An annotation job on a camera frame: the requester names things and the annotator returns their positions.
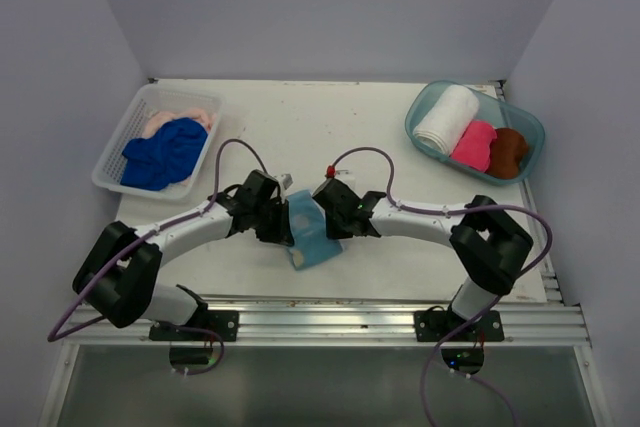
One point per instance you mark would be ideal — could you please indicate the white plastic laundry basket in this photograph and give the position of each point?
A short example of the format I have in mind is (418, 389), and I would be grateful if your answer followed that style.
(148, 100)

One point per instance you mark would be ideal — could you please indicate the teal transparent plastic bin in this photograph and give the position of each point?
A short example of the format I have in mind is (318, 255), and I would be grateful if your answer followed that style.
(492, 110)

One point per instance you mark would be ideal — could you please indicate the dark blue cloth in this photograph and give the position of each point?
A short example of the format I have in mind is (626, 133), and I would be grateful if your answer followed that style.
(168, 157)

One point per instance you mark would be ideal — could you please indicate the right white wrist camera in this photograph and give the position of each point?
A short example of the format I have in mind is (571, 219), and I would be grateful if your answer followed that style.
(345, 176)

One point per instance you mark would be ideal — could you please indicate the light blue patterned cloth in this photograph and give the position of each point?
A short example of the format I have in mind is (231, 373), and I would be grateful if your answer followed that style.
(311, 246)

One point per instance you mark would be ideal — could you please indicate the brown rolled towel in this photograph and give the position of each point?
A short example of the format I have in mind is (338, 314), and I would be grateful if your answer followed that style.
(506, 153)

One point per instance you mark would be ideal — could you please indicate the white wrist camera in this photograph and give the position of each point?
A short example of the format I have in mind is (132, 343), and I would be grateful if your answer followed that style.
(285, 180)
(345, 176)

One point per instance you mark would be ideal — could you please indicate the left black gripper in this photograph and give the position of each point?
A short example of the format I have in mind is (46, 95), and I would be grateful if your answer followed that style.
(281, 233)

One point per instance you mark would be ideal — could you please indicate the pink cloth in basket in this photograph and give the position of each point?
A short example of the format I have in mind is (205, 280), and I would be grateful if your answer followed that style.
(157, 120)

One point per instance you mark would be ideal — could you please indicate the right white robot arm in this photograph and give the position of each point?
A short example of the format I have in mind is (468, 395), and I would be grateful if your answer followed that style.
(491, 246)

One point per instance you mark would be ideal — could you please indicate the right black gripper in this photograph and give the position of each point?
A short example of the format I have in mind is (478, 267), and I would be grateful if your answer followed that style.
(334, 232)

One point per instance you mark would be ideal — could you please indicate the white towel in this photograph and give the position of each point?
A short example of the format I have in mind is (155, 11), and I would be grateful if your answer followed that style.
(443, 125)

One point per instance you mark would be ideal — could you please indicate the aluminium mounting rail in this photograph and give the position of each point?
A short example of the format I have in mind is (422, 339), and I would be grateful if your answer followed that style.
(341, 323)

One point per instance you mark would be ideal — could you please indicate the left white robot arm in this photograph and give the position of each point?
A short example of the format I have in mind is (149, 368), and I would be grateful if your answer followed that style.
(119, 277)

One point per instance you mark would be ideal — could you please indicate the pink rolled towel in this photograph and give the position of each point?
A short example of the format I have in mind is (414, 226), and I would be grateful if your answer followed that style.
(474, 147)

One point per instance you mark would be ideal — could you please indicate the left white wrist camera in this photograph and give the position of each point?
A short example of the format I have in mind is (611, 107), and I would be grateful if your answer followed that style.
(285, 180)

